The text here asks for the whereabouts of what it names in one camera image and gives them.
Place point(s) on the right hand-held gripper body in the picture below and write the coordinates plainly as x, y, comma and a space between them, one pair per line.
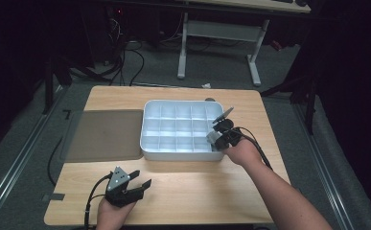
229, 135

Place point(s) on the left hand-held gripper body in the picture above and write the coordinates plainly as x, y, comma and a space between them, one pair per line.
117, 188

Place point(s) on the grey sock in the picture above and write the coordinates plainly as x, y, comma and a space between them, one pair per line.
212, 136

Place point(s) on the white divided storage box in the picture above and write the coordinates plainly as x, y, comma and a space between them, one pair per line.
176, 127

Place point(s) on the person's right hand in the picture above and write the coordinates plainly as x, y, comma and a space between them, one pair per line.
243, 153

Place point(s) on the person's left hand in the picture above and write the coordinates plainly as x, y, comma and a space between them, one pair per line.
111, 217

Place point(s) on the small dark round object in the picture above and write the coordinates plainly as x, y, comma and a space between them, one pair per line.
210, 99

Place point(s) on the white paper scrap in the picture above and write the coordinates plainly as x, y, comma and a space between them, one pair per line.
206, 85

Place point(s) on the dark tape strip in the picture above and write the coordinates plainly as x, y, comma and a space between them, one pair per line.
57, 196

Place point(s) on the dark metal stand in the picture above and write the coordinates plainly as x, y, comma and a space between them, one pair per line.
49, 86
311, 96

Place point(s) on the white-framed wooden desk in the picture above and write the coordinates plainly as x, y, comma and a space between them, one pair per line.
221, 32

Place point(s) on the aluminium floor rail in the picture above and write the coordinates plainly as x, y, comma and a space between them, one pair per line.
20, 153
323, 166

